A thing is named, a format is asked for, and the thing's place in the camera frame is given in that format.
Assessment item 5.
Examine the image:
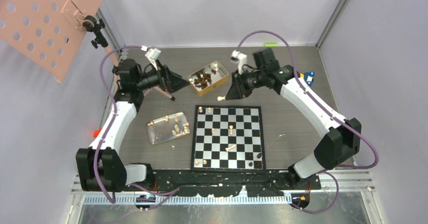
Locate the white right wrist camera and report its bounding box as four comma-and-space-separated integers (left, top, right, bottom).
230, 50, 247, 75

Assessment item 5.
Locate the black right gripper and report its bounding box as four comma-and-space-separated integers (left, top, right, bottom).
226, 68, 265, 101

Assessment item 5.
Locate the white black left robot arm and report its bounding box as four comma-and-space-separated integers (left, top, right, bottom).
76, 59, 190, 192

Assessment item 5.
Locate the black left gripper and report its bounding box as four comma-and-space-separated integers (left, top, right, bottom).
136, 60, 190, 94

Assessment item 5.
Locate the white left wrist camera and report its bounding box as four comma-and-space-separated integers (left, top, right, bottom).
141, 45, 161, 68

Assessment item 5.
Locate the orange clip on rail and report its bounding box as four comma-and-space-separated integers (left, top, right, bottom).
93, 128, 102, 138

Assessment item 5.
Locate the silver tin lid tray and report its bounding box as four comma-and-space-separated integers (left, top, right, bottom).
147, 112, 190, 145

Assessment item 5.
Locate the gold tin with dark pieces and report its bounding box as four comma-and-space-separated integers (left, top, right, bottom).
187, 61, 230, 96

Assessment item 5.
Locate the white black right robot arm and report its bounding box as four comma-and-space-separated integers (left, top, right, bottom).
218, 48, 361, 189

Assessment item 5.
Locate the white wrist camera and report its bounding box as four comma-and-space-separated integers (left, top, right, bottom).
230, 50, 247, 75
141, 45, 161, 68

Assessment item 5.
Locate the green tape marker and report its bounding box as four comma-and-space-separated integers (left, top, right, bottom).
264, 43, 278, 47

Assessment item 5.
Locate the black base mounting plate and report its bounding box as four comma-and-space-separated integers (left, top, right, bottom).
122, 168, 322, 198

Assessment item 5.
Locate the black white chessboard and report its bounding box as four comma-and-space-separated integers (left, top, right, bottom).
190, 105, 266, 172

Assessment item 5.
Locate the pink perforated music stand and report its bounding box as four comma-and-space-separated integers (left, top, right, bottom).
0, 0, 176, 116

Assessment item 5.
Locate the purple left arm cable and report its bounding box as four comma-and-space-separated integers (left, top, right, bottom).
93, 45, 181, 213

